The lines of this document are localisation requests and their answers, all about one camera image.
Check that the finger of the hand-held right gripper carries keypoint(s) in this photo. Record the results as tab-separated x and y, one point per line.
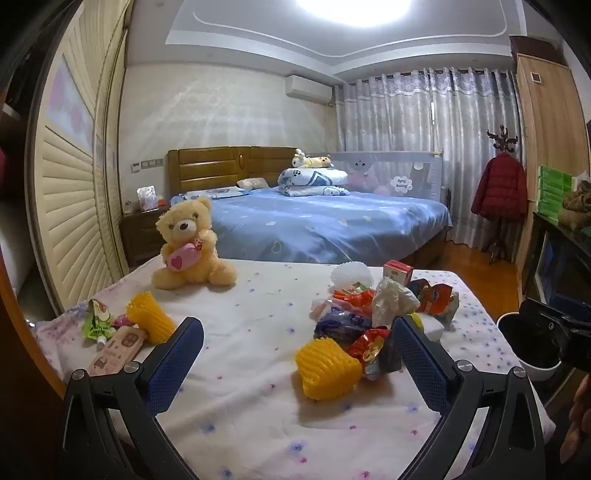
542	318

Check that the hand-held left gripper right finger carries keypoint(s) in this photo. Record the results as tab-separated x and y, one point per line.
418	364

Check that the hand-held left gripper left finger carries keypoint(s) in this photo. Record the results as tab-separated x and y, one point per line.
178	360

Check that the black waste bin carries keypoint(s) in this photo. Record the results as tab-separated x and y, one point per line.
521	341

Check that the white foam piece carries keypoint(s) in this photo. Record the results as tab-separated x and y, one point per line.
438	330

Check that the red snack wrapper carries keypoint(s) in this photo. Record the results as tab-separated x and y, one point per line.
369	348

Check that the white paper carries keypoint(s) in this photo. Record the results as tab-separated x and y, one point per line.
392	300

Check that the blue purple snack bag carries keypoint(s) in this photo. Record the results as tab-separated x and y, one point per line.
337	330

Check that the orange snack wrapper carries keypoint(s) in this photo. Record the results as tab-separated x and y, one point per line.
355	297

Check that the small red white carton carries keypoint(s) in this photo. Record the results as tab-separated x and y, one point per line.
397	272

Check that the yellow foam fruit net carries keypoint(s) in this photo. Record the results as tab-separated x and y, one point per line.
323	369
147	318

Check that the white printed wrapper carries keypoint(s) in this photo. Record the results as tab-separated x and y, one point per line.
325	308

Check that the white foam fruit net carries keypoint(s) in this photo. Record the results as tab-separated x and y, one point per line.
351	274

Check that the person's right hand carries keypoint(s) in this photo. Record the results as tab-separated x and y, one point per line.
579	406

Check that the dark glass-front cabinet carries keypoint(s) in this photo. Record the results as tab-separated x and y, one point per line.
563	263

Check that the pink printed carton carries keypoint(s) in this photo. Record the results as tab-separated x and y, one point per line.
120	346

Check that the small pink wrapper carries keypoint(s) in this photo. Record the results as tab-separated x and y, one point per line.
122	319

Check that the green snack wrapper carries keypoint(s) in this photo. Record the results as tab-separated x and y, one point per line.
97	321

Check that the white floral bed sheet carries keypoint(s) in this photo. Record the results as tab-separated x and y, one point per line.
258	314

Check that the brown fuzzy cloth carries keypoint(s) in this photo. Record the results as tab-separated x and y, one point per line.
579	203

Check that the stack of green packets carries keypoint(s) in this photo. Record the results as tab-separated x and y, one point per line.
551	194

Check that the wooden nightstand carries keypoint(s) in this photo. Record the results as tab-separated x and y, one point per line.
143	235

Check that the red padded jacket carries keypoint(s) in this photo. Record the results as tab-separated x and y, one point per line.
499	189

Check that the yellow teddy bear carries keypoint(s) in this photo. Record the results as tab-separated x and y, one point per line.
184	221

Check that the blue printed pillow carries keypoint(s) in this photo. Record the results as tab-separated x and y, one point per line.
207	193

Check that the bed with blue sheet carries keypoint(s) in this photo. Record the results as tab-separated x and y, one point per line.
323	221

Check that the wooden coat rack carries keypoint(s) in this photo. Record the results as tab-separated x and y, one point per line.
502	138

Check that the tall wooden cabinet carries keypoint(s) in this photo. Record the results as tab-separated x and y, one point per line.
549	129

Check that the small beige pillow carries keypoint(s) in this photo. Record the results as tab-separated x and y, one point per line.
253	183

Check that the pink plush toy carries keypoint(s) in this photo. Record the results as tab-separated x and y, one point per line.
364	180

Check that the wooden headboard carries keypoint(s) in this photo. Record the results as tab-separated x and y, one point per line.
207	168

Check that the cream louvred wardrobe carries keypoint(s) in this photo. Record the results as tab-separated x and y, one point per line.
69	184

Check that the folded printed blanket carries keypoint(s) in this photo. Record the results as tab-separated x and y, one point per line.
309	180

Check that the yellow plush toy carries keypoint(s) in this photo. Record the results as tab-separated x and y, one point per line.
314	161

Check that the grey patterned curtain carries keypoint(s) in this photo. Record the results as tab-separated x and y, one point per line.
392	120

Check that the white air conditioner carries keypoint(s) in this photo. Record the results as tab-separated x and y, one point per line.
308	88

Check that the ceiling light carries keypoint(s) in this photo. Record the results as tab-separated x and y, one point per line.
353	9

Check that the wall switch panel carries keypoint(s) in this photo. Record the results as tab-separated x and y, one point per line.
147	164

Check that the grey bed guard rail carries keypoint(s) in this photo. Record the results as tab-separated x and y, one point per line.
415	166

